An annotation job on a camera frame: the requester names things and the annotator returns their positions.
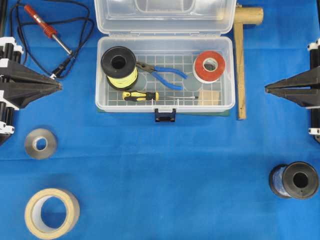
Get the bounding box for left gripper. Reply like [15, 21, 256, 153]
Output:
[0, 37, 62, 146]

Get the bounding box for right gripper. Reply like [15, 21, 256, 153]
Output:
[265, 38, 320, 143]

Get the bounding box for clear plastic toolbox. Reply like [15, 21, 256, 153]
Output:
[94, 0, 236, 122]

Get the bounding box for red soldering iron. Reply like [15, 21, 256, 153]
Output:
[23, 4, 72, 55]

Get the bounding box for grey tape roll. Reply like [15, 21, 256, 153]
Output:
[24, 128, 57, 160]

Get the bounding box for wooden mallet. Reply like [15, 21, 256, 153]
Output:
[233, 5, 264, 120]

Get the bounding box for red tape roll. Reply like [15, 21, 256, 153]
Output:
[193, 50, 226, 84]

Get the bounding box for small wooden block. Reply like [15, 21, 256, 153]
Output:
[197, 90, 221, 106]

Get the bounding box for yellow black screwdriver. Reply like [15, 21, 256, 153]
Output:
[122, 91, 199, 102]

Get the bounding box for blue table cloth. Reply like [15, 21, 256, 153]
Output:
[0, 0, 320, 240]

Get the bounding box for beige masking tape roll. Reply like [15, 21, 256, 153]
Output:
[24, 188, 80, 240]

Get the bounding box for blue wire spool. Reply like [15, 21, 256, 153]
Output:
[268, 161, 320, 200]

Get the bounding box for black power cable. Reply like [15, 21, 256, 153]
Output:
[8, 0, 95, 80]

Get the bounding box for yellow wire spool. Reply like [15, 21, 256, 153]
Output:
[100, 46, 139, 91]

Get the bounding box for blue handled nipper pliers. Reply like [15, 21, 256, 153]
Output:
[135, 61, 188, 91]

